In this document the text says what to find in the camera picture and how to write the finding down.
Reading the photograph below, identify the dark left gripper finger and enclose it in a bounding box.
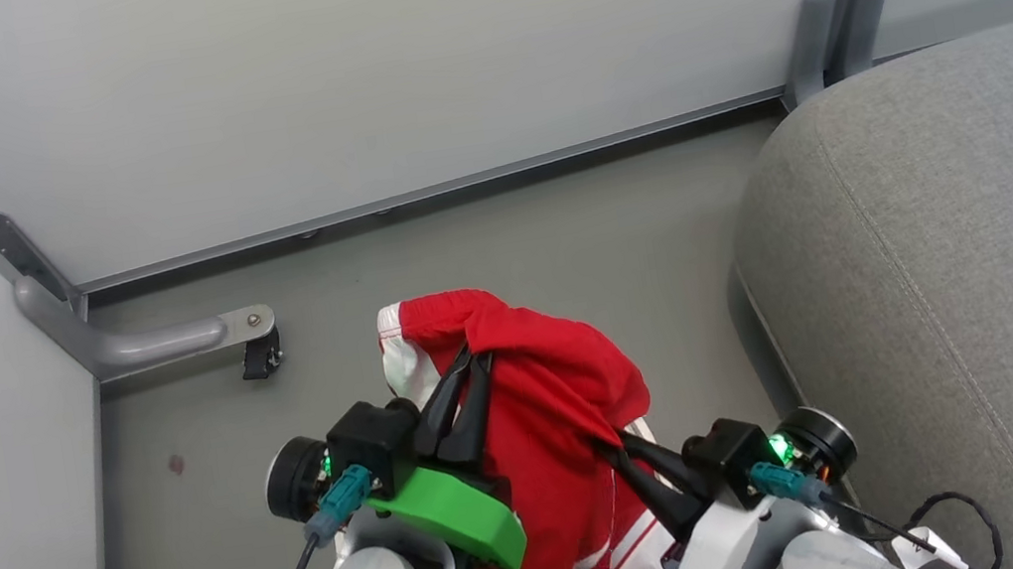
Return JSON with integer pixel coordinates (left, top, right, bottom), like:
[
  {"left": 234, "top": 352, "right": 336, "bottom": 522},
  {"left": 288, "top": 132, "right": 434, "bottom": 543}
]
[
  {"left": 425, "top": 351, "right": 509, "bottom": 469},
  {"left": 401, "top": 346, "right": 491, "bottom": 462}
]

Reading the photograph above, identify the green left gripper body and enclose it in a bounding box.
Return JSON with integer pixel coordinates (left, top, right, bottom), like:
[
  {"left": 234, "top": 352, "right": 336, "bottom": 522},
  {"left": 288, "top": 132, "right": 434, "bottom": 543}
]
[{"left": 362, "top": 452, "right": 533, "bottom": 569}]

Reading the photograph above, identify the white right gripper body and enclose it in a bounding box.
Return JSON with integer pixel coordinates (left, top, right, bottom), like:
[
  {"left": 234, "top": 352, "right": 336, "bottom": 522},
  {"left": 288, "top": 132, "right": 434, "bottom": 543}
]
[{"left": 662, "top": 495, "right": 782, "bottom": 569}]

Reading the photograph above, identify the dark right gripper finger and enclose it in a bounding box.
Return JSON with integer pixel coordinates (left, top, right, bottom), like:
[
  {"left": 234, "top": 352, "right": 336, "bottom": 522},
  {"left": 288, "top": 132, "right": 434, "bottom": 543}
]
[
  {"left": 592, "top": 426, "right": 712, "bottom": 554},
  {"left": 616, "top": 419, "right": 701, "bottom": 509}
]

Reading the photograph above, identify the red clothing with white stripes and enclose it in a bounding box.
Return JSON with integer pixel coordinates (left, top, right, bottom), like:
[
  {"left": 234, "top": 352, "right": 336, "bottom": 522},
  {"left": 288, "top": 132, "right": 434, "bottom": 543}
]
[{"left": 371, "top": 262, "right": 680, "bottom": 569}]

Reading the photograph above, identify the black caster wheel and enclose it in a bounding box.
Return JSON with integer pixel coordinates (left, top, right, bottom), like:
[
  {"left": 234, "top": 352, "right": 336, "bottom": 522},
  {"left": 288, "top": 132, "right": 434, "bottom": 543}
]
[{"left": 235, "top": 327, "right": 288, "bottom": 383}]

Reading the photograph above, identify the small white tag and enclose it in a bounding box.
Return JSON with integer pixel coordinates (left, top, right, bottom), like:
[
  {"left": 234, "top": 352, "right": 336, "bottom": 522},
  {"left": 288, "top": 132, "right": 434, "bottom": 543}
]
[{"left": 890, "top": 519, "right": 971, "bottom": 569}]

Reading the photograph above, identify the grey partition foot tube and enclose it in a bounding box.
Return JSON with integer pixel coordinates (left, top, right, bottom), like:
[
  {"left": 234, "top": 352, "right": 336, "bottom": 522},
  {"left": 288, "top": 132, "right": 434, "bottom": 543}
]
[
  {"left": 828, "top": 0, "right": 905, "bottom": 79},
  {"left": 771, "top": 0, "right": 853, "bottom": 111},
  {"left": 12, "top": 240, "right": 282, "bottom": 394}
]

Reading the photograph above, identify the grey fabric sofa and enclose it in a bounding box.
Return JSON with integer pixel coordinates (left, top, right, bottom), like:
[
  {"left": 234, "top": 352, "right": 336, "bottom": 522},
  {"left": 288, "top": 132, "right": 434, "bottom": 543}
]
[{"left": 692, "top": 13, "right": 1013, "bottom": 569}]

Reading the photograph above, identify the black cable with teal plug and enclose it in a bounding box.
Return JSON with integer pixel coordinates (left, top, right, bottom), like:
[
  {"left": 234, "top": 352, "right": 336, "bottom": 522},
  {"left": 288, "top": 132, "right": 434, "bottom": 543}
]
[
  {"left": 750, "top": 429, "right": 1007, "bottom": 569},
  {"left": 235, "top": 462, "right": 389, "bottom": 569}
]

